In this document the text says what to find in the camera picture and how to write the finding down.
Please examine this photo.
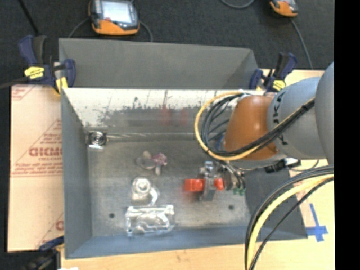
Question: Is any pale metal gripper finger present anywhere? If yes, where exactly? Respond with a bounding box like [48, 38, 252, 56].
[202, 188, 218, 202]
[199, 161, 217, 180]

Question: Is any red plastic block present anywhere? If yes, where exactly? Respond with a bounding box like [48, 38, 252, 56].
[183, 178, 225, 193]

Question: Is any clear glass piece purple print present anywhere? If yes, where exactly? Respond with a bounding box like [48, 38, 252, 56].
[136, 150, 168, 176]

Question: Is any clear plastic box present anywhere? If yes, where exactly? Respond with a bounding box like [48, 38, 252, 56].
[124, 204, 176, 237]

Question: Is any grey metal bin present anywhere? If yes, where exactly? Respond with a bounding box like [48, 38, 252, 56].
[58, 37, 308, 260]

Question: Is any round clear glass lid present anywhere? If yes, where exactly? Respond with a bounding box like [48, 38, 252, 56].
[88, 130, 109, 150]

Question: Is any brown cardboard board red print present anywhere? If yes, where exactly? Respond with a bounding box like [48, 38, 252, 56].
[6, 84, 66, 253]

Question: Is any black cylinder on white bracket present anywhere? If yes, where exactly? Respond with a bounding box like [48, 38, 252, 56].
[264, 157, 299, 174]

